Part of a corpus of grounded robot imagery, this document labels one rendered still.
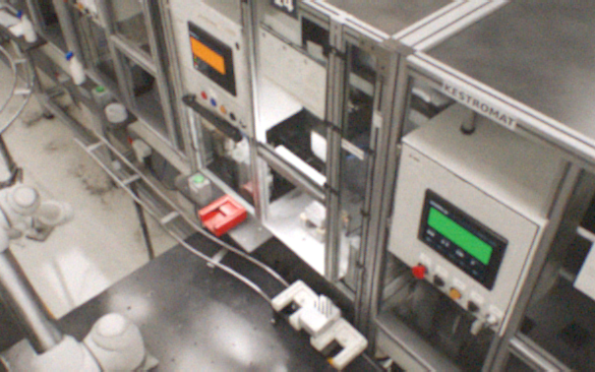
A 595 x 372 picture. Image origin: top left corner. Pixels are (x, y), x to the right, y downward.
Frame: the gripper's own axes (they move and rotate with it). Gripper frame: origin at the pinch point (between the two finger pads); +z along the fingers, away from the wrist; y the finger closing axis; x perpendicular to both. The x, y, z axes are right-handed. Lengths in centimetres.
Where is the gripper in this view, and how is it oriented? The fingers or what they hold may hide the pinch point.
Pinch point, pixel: (2, 163)
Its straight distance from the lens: 313.5
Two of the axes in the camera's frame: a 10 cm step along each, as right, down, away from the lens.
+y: 9.2, -2.5, 3.0
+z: -3.8, -7.1, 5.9
